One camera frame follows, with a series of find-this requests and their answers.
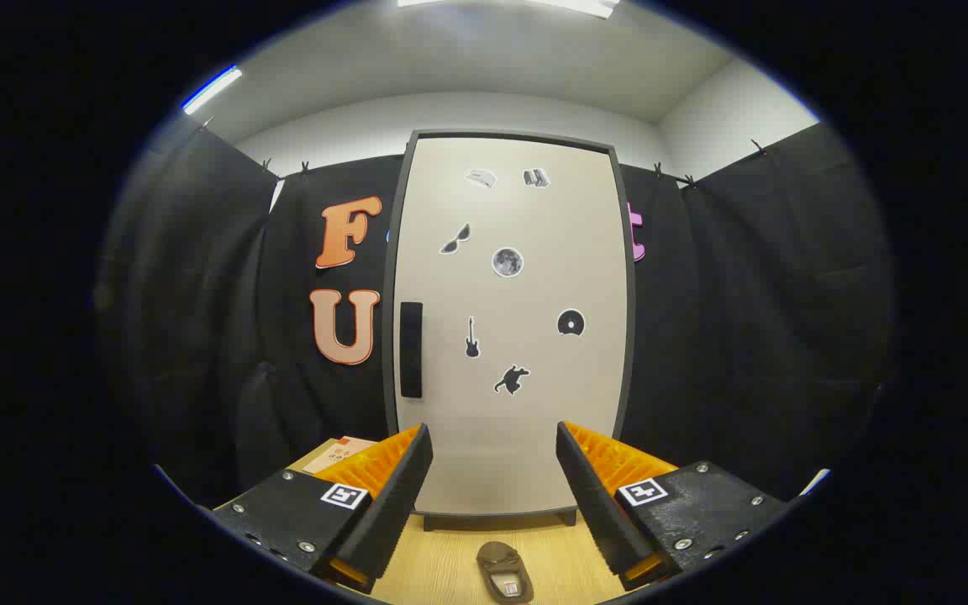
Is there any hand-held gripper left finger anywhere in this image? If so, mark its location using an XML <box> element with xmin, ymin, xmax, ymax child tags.
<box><xmin>198</xmin><ymin>423</ymin><xmax>434</xmax><ymax>595</ymax></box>

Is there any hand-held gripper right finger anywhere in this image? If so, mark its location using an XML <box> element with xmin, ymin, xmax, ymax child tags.
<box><xmin>555</xmin><ymin>420</ymin><xmax>792</xmax><ymax>592</ymax></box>

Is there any brown fuzzy shoe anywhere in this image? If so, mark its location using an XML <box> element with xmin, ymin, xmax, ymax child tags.
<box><xmin>476</xmin><ymin>542</ymin><xmax>535</xmax><ymax>604</ymax></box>

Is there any black door handle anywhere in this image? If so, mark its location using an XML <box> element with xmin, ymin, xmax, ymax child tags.
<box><xmin>399</xmin><ymin>302</ymin><xmax>424</xmax><ymax>399</ymax></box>

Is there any dark grey shoe cabinet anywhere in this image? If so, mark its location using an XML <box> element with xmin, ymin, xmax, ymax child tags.
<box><xmin>381</xmin><ymin>129</ymin><xmax>638</xmax><ymax>532</ymax></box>

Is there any black backdrop cloth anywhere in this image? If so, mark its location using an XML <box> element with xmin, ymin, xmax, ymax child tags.
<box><xmin>97</xmin><ymin>113</ymin><xmax>897</xmax><ymax>505</ymax></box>

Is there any long ceiling light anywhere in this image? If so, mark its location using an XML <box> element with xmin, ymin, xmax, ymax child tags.
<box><xmin>181</xmin><ymin>66</ymin><xmax>244</xmax><ymax>116</ymax></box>
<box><xmin>397</xmin><ymin>0</ymin><xmax>621</xmax><ymax>19</ymax></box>

